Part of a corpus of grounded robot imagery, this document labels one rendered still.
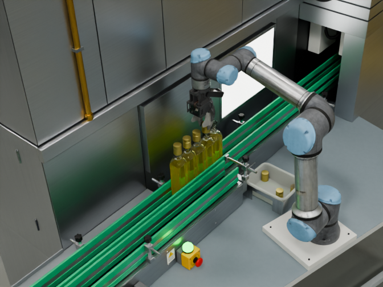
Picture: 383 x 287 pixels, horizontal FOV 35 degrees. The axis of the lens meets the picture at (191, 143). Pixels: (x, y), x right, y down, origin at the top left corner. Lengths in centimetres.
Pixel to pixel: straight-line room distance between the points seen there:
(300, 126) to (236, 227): 72
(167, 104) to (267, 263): 76
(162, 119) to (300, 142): 65
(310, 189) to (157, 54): 78
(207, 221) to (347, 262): 124
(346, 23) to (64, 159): 155
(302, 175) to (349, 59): 105
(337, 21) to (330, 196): 100
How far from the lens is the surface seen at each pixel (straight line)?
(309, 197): 228
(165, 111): 248
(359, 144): 315
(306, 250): 254
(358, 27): 304
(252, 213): 270
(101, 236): 237
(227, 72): 223
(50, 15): 196
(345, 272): 352
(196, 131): 248
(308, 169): 220
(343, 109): 328
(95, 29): 210
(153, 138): 248
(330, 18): 310
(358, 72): 314
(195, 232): 251
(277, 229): 261
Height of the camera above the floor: 264
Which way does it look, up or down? 38 degrees down
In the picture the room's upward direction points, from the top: 3 degrees counter-clockwise
